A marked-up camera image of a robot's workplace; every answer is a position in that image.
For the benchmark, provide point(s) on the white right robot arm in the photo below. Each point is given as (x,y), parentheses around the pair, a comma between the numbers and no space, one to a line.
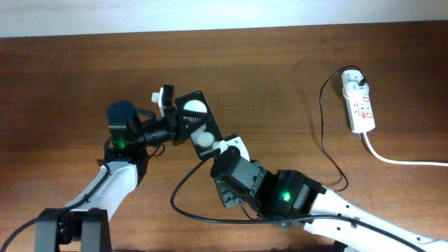
(290,198)

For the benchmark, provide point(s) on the black Galaxy flip phone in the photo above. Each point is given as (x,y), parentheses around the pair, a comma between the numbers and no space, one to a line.
(204,137)

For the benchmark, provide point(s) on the white USB charger plug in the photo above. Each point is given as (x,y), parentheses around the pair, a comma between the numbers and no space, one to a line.
(355,88)

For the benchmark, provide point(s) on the white power strip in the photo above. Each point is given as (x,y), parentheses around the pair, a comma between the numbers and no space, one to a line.
(359,108)

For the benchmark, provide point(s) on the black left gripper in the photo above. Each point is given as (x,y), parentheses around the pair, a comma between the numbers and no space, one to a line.
(171,113)

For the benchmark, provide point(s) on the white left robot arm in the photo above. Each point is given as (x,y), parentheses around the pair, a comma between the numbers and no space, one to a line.
(122,168)

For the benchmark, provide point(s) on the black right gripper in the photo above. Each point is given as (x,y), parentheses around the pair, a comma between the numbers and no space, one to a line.
(228,198)

